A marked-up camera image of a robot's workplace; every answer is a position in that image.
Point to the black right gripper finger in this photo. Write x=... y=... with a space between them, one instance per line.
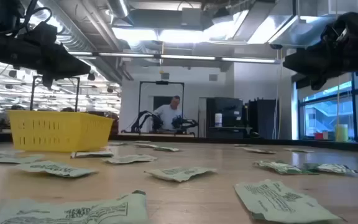
x=318 y=81
x=306 y=62

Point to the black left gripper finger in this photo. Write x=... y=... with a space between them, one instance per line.
x=68 y=63
x=57 y=76

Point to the green and white sweetener packet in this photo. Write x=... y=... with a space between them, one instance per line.
x=281 y=168
x=141 y=142
x=334 y=168

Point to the black background robot arm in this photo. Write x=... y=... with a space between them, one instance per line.
x=182 y=123
x=157 y=123

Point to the black track spotlight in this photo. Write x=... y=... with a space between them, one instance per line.
x=91 y=76

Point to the yellow plastic slotted basket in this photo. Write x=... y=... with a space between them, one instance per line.
x=57 y=130

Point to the small red box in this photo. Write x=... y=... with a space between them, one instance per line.
x=319 y=136

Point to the yellow-green plastic container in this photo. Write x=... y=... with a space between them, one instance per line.
x=341 y=133

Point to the black storage cabinet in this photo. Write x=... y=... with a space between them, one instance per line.
x=263 y=118
x=228 y=109

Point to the white wipes canister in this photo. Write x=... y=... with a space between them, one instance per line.
x=218 y=120

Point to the background workbench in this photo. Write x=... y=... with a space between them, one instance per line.
x=154 y=134

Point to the person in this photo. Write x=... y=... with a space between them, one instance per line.
x=168 y=115

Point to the long ceiling light strip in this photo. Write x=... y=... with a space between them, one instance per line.
x=185 y=57

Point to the black background gantry frame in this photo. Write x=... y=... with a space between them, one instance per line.
x=162 y=82
x=78 y=93

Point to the black ceiling camera dome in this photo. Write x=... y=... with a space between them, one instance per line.
x=276 y=46

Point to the black aluminium table frame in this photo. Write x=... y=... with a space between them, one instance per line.
x=337 y=145

